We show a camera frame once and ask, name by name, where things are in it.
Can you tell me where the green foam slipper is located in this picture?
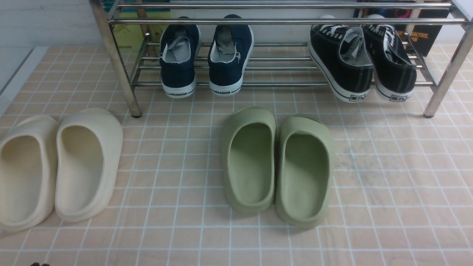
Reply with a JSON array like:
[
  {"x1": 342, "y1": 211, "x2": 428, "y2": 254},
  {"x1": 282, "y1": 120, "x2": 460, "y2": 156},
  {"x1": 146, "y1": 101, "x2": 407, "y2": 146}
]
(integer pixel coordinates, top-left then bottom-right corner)
[
  {"x1": 220, "y1": 107, "x2": 276, "y2": 213},
  {"x1": 275, "y1": 113, "x2": 336, "y2": 228}
]

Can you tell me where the black canvas sneaker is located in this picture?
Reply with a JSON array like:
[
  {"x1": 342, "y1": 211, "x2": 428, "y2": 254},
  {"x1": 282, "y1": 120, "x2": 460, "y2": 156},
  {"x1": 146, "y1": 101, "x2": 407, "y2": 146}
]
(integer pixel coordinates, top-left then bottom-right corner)
[
  {"x1": 362, "y1": 24, "x2": 417, "y2": 102},
  {"x1": 307, "y1": 24, "x2": 374, "y2": 103}
]

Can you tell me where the right cream foam slipper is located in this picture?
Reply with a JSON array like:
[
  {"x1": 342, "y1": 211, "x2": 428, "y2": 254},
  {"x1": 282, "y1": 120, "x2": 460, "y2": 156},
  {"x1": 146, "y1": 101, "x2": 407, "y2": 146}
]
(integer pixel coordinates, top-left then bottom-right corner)
[{"x1": 55, "y1": 108, "x2": 123, "y2": 222}]

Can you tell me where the cream foam slipper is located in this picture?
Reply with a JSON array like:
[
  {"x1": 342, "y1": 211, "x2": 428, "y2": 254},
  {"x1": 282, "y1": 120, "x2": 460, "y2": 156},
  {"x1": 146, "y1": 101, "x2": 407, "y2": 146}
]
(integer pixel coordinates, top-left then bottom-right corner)
[
  {"x1": 0, "y1": 116, "x2": 59, "y2": 232},
  {"x1": 55, "y1": 108, "x2": 123, "y2": 222}
]

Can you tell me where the right green foam slipper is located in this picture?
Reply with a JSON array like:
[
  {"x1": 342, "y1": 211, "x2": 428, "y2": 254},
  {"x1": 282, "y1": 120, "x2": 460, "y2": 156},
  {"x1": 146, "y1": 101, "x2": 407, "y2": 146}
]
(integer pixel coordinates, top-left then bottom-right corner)
[{"x1": 275, "y1": 113, "x2": 336, "y2": 228}]

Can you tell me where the navy canvas shoe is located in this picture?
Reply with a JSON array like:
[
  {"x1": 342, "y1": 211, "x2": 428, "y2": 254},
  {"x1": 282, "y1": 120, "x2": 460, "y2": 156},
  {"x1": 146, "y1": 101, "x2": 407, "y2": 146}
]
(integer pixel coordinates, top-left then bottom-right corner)
[
  {"x1": 159, "y1": 25, "x2": 202, "y2": 98},
  {"x1": 208, "y1": 24, "x2": 255, "y2": 96}
]

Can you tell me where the left green foam slipper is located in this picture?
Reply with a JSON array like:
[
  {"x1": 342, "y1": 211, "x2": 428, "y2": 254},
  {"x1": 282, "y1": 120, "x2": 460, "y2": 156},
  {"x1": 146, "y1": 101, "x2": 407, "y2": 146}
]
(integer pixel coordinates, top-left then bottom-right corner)
[{"x1": 220, "y1": 107, "x2": 276, "y2": 213}]

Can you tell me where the right black canvas sneaker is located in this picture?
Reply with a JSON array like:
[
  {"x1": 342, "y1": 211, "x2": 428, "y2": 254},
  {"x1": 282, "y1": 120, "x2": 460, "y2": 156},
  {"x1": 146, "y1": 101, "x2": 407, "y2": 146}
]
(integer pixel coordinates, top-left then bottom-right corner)
[{"x1": 362, "y1": 24, "x2": 417, "y2": 102}]

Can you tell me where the black book orange text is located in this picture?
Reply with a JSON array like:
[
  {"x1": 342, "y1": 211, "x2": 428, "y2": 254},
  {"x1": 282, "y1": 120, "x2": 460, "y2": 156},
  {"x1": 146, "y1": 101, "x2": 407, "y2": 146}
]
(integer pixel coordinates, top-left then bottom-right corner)
[{"x1": 353, "y1": 0, "x2": 450, "y2": 57}]

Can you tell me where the yellow green book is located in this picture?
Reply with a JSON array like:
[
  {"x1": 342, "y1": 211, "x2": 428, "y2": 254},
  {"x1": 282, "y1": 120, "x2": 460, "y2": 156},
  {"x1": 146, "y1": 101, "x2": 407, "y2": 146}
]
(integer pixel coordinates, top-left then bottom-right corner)
[{"x1": 113, "y1": 8, "x2": 172, "y2": 51}]

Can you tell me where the left cream foam slipper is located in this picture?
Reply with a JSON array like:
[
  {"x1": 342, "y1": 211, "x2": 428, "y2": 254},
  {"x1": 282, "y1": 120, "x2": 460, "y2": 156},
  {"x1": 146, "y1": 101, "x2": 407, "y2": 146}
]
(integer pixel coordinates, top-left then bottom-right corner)
[{"x1": 0, "y1": 116, "x2": 59, "y2": 232}]

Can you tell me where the left black canvas sneaker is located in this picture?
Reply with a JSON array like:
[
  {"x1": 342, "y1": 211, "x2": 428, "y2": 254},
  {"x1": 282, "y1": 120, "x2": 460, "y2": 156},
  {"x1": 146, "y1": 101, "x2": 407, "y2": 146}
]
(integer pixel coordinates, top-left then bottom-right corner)
[{"x1": 307, "y1": 24, "x2": 374, "y2": 103}]

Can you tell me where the stainless steel shoe rack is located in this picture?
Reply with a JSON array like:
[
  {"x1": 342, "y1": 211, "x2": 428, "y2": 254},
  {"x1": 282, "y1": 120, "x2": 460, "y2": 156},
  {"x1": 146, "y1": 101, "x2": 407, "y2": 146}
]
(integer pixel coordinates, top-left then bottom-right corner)
[{"x1": 89, "y1": 0, "x2": 472, "y2": 118}]

